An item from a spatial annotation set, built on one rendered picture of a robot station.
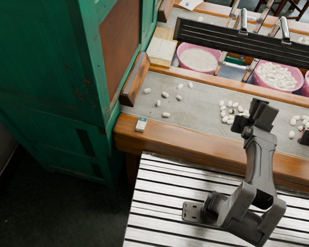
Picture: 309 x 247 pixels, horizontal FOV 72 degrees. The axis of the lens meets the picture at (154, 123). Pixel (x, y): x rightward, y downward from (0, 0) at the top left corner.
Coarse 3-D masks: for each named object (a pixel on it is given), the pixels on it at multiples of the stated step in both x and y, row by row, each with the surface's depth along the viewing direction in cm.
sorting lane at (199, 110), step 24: (144, 96) 103; (168, 96) 104; (192, 96) 106; (216, 96) 107; (240, 96) 108; (168, 120) 97; (192, 120) 98; (216, 120) 99; (288, 120) 102; (288, 144) 95
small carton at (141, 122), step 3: (141, 117) 91; (138, 120) 90; (141, 120) 90; (144, 120) 90; (138, 123) 89; (141, 123) 89; (144, 123) 89; (138, 126) 88; (141, 126) 88; (144, 126) 88; (135, 129) 89; (138, 129) 88; (141, 129) 88
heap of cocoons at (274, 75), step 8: (264, 64) 123; (272, 64) 124; (264, 72) 119; (272, 72) 121; (280, 72) 121; (288, 72) 121; (264, 80) 117; (272, 80) 116; (280, 80) 117; (288, 80) 118; (280, 88) 113; (288, 88) 115
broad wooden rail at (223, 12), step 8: (176, 0) 151; (184, 8) 149; (200, 8) 148; (208, 8) 149; (216, 8) 150; (224, 8) 150; (216, 16) 148; (224, 16) 147; (256, 16) 148; (272, 16) 150; (256, 24) 146; (264, 24) 145; (272, 24) 144; (288, 24) 146; (296, 24) 147; (304, 24) 147; (296, 32) 144; (304, 32) 143
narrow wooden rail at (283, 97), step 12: (156, 72) 112; (168, 72) 111; (180, 72) 111; (192, 72) 112; (216, 84) 109; (228, 84) 109; (240, 84) 110; (264, 96) 108; (276, 96) 107; (288, 96) 108; (300, 96) 108
